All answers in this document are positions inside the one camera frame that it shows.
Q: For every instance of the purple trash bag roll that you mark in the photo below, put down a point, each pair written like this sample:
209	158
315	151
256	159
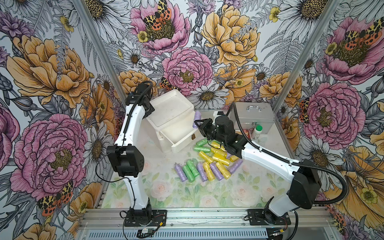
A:
180	173
216	172
197	116
235	166
202	172

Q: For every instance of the aluminium corner post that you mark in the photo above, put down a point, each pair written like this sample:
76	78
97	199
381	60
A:
97	41
320	26

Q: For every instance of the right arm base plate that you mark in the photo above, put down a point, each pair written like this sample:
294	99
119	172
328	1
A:
262	217

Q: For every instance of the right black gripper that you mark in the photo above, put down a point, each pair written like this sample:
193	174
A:
203	127

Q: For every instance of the aluminium front rail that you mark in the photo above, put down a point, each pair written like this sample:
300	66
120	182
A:
193	218

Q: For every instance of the white bottle green cap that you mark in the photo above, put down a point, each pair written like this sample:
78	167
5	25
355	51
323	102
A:
257	132

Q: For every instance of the silver metal case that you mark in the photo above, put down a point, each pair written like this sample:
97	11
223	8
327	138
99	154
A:
255	114

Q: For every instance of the left aluminium corner post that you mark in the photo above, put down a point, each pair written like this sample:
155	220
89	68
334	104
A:
97	41

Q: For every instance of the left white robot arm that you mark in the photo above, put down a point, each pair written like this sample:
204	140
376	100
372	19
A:
125	157

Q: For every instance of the right aluminium corner post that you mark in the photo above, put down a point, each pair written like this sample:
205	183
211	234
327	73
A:
320	26

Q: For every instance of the white drawer cabinet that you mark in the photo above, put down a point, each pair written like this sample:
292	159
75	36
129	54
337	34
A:
169	107

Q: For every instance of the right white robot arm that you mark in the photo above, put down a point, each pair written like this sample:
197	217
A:
303	178

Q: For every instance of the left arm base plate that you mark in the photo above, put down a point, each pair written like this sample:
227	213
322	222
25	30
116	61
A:
145	218

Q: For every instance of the red white cardboard box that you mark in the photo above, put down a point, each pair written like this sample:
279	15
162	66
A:
247	133

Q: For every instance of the white pulled-out drawer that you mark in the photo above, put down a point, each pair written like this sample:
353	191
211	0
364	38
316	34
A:
177	135

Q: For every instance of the green trash bag roll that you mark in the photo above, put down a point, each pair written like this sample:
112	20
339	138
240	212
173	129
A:
202	143
188	173
202	149
193	168

